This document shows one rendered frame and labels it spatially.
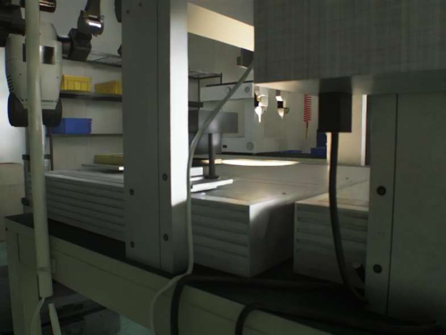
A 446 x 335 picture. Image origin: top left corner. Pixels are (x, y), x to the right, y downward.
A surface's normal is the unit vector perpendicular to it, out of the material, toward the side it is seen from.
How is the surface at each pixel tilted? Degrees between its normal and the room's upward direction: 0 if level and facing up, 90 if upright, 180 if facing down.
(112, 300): 90
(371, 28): 90
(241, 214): 90
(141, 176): 90
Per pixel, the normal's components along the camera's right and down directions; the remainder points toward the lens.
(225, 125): 0.77, 0.05
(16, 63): 0.15, 0.08
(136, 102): -0.63, 0.07
